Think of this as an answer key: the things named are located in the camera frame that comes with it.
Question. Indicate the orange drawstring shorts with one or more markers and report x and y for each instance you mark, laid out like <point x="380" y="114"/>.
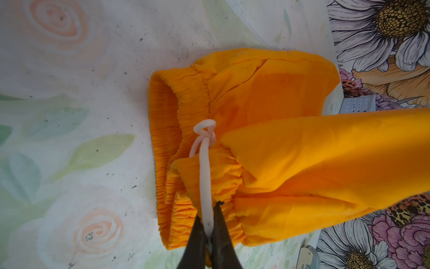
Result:
<point x="245" y="127"/>

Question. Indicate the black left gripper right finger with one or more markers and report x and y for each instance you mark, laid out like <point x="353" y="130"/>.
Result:
<point x="223" y="252"/>

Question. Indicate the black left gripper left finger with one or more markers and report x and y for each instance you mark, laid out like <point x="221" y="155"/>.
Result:
<point x="194" y="256"/>

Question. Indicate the light blue perforated laundry basket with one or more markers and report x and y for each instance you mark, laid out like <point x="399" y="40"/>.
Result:
<point x="366" y="103"/>

